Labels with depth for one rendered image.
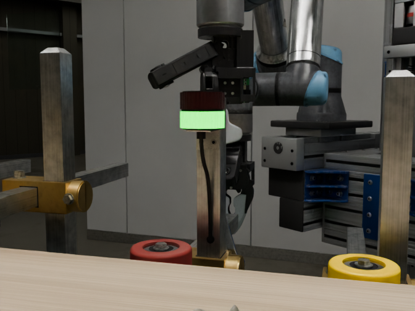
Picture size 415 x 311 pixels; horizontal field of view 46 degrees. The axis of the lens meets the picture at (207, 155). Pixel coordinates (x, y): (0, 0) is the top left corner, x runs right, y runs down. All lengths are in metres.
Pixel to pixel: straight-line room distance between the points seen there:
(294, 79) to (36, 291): 0.73
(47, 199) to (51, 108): 0.14
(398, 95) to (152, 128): 3.14
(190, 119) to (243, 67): 0.18
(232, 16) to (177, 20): 2.90
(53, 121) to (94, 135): 3.18
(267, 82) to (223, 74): 0.35
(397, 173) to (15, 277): 0.48
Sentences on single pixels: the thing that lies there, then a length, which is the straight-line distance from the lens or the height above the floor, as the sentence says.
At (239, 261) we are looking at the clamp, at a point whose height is 0.87.
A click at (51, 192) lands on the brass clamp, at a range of 0.80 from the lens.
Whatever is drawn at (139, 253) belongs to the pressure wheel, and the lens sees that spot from 0.62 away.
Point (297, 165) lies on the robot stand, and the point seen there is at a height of 0.92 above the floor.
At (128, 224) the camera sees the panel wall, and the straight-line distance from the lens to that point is 3.93.
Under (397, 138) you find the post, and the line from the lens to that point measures 0.67.
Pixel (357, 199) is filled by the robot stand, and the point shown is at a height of 0.83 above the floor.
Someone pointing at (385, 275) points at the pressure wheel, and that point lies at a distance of 0.58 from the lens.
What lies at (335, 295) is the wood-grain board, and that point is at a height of 0.90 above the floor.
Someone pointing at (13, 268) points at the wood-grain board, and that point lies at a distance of 0.63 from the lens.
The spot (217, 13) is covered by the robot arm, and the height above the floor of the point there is 1.22.
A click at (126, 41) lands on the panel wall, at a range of 3.83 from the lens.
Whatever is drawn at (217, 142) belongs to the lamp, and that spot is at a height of 1.04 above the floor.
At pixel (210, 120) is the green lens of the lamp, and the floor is 1.07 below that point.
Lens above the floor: 1.09
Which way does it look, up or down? 6 degrees down
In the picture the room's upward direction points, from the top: straight up
